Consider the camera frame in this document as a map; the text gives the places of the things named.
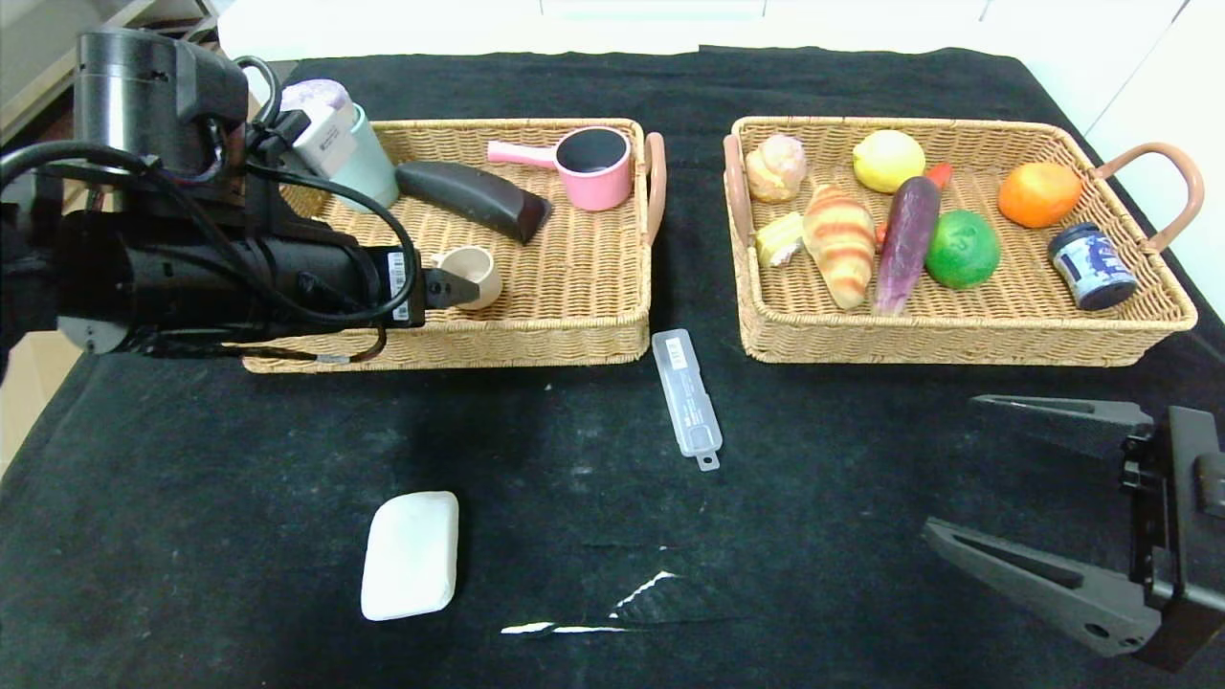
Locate clear plastic slim case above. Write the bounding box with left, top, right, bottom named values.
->
left=651, top=328, right=724, bottom=473

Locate green lime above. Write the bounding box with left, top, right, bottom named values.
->
left=924, top=209, right=1002, bottom=290

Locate blue white printed jar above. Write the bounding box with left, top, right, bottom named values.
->
left=1047, top=222, right=1140, bottom=310

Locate teal thermos with purple lid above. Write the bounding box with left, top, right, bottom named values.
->
left=280, top=78, right=400, bottom=213

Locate grey metal rack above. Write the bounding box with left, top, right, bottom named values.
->
left=0, top=0, right=219, bottom=144

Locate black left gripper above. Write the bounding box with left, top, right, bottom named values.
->
left=284, top=234, right=480, bottom=328

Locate white soap bar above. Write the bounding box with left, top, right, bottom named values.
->
left=360, top=491, right=460, bottom=623

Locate pink cream puff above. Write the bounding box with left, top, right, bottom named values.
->
left=745, top=134, right=809, bottom=204

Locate orange fruit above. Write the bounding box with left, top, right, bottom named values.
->
left=996, top=162, right=1084, bottom=231

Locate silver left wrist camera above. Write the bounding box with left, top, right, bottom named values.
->
left=287, top=100, right=358, bottom=180

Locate yellow lemon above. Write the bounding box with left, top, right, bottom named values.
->
left=852, top=129, right=927, bottom=195

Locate striped golden croissant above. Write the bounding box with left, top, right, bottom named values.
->
left=802, top=185, right=879, bottom=311

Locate wicker basket with food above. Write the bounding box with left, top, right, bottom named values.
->
left=723, top=116, right=1205, bottom=368

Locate black left camera cable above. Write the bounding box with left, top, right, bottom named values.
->
left=0, top=56, right=422, bottom=365

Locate small beige cup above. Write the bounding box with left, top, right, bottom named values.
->
left=431, top=246, right=503, bottom=311

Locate yellow cake slice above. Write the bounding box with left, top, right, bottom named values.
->
left=754, top=211, right=807, bottom=268

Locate pink toy saucepan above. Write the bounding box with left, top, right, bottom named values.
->
left=487, top=125, right=635, bottom=211

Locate wicker basket with kitchenware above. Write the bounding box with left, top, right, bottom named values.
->
left=239, top=118, right=667, bottom=374

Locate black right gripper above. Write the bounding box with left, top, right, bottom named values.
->
left=922, top=393, right=1225, bottom=673

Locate black curved wedge block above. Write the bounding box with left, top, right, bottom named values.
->
left=394, top=160, right=554, bottom=246

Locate orange red carrot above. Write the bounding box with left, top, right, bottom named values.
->
left=876, top=163, right=954, bottom=250

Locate purple eggplant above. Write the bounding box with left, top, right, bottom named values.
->
left=874, top=175, right=942, bottom=317

